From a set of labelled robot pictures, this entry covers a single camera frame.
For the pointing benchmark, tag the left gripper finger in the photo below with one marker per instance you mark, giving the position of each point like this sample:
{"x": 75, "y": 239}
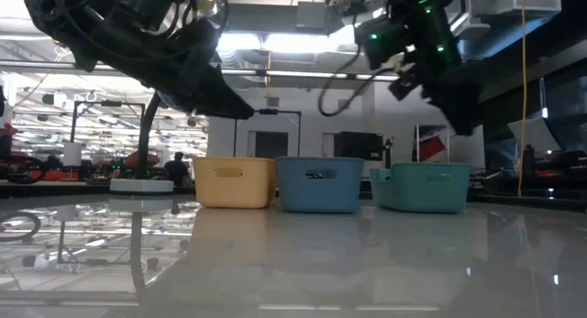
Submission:
{"x": 220, "y": 102}

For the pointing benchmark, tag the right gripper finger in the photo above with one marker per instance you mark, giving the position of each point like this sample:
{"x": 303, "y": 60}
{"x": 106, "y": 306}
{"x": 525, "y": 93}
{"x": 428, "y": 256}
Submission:
{"x": 461, "y": 102}

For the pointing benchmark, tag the yellow plastic bin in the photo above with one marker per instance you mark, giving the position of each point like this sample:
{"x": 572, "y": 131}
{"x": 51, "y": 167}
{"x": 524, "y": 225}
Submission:
{"x": 234, "y": 189}

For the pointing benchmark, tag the green plastic bin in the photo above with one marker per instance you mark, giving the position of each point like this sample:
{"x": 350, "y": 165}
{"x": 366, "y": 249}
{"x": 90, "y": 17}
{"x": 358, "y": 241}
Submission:
{"x": 422, "y": 189}

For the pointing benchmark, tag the blue plastic bin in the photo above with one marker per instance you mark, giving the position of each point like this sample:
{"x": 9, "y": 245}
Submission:
{"x": 321, "y": 194}

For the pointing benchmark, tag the red white panel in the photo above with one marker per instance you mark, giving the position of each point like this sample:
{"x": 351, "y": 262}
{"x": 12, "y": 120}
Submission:
{"x": 431, "y": 148}

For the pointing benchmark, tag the person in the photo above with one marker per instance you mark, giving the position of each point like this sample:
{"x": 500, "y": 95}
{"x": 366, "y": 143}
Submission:
{"x": 178, "y": 169}

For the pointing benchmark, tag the black monitor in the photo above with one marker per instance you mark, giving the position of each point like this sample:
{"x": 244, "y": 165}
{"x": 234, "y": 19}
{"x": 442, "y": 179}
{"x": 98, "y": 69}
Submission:
{"x": 357, "y": 146}

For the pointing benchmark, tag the white desk lamp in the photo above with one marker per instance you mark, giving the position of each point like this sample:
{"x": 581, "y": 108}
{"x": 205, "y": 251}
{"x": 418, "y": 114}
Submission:
{"x": 142, "y": 185}

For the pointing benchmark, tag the black metal stand frame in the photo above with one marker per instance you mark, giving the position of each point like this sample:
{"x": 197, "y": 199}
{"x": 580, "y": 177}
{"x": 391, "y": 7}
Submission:
{"x": 72, "y": 134}
{"x": 299, "y": 130}

